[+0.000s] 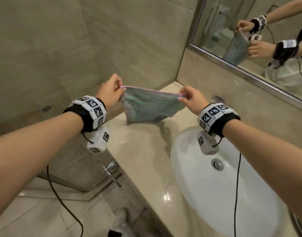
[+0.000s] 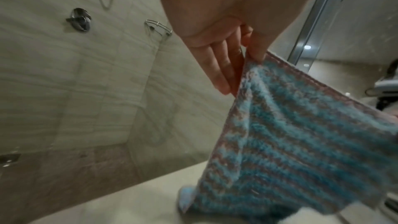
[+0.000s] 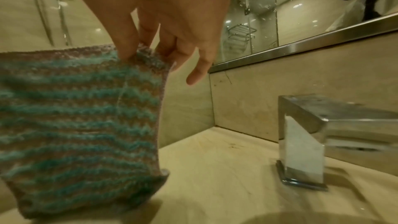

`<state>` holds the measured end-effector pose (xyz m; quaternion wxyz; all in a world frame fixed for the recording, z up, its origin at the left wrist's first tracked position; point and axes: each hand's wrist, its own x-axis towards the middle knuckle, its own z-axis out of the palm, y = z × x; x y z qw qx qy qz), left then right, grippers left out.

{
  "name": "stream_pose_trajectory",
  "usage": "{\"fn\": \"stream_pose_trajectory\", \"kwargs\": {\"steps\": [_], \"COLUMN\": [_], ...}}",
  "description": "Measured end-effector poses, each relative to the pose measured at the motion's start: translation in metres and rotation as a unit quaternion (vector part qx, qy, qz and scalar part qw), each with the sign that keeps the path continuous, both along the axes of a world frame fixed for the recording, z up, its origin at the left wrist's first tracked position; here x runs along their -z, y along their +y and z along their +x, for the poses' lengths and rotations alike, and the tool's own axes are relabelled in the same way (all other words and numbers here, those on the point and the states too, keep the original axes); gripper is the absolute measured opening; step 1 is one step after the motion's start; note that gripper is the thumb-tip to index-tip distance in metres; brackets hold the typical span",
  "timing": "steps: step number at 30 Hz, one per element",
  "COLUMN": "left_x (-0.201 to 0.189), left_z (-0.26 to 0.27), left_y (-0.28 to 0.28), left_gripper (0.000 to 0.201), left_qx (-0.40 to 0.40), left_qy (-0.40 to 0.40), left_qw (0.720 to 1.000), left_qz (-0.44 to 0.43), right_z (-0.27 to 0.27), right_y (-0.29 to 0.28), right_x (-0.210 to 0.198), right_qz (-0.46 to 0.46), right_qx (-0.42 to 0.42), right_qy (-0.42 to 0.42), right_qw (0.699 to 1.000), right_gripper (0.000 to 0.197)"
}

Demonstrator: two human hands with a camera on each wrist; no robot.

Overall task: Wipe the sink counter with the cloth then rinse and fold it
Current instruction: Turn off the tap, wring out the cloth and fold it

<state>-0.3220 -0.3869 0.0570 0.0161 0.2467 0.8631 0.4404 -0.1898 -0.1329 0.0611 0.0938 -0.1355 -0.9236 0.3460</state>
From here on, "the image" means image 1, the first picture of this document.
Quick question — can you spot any person's left hand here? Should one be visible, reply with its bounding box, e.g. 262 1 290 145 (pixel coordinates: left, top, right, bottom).
95 73 127 109

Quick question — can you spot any person's right hand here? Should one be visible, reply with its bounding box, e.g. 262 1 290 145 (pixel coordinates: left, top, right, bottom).
178 86 209 116

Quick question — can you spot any green pink knitted cloth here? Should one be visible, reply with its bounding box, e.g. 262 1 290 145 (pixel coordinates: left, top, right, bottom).
120 85 183 124

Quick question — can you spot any person's left forearm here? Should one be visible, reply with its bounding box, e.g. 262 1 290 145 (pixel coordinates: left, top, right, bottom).
0 112 85 221

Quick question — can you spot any person's right forearm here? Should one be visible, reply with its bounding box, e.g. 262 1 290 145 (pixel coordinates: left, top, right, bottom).
222 119 302 221

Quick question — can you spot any black wristband with marker blocks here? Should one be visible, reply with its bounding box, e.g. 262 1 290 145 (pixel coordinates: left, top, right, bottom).
197 103 241 137
63 95 107 133

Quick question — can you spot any chrome sink drain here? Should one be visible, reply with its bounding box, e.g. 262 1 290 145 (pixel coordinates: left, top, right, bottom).
211 158 224 171

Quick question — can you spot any white oval sink basin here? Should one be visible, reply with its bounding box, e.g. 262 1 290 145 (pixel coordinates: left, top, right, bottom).
170 126 289 237

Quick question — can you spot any person's white shoe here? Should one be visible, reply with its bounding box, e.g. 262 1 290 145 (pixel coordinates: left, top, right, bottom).
113 208 130 237

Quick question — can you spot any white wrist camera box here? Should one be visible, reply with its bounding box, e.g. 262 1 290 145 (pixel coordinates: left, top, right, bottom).
196 130 220 155
86 126 111 153

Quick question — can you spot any chrome door handle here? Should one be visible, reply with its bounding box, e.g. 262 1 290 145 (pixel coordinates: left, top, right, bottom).
99 159 122 188

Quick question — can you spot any metal framed wall mirror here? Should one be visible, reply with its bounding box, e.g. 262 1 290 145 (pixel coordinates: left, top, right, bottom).
190 0 302 107

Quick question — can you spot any black cable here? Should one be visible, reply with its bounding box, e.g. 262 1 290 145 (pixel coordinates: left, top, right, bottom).
233 152 242 237
46 165 84 237

